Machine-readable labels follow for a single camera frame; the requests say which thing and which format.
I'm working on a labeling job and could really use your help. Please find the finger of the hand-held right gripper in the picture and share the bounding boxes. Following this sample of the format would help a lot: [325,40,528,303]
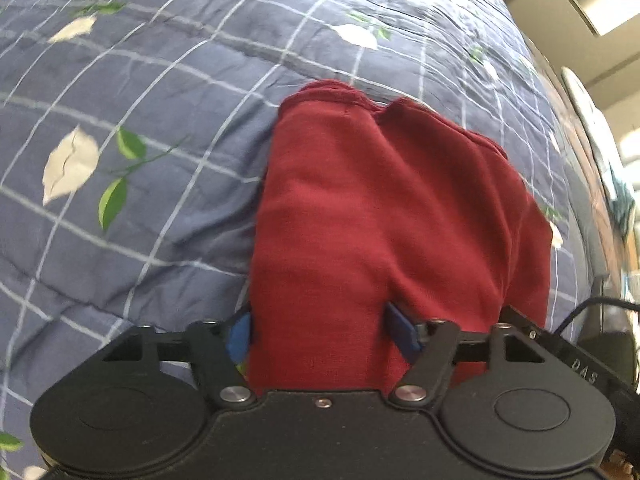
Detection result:
[500,305,551,348]

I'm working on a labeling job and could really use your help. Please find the blue checked floral blanket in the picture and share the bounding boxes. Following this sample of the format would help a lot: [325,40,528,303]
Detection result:
[0,0,601,480]

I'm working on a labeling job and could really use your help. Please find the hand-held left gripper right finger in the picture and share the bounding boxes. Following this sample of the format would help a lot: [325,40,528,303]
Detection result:
[384,302,547,408]

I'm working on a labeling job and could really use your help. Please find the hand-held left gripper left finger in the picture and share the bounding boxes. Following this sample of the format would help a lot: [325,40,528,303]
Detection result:
[100,310,253,408]

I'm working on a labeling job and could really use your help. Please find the black cable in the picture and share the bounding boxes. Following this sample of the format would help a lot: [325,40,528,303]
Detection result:
[554,297,640,343]

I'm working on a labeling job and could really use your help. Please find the dark red cloth garment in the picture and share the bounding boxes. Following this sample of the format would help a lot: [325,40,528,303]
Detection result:
[246,79,553,393]

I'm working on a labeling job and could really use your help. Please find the white object with teal print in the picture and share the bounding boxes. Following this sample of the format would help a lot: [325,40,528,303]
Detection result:
[560,66,636,243]

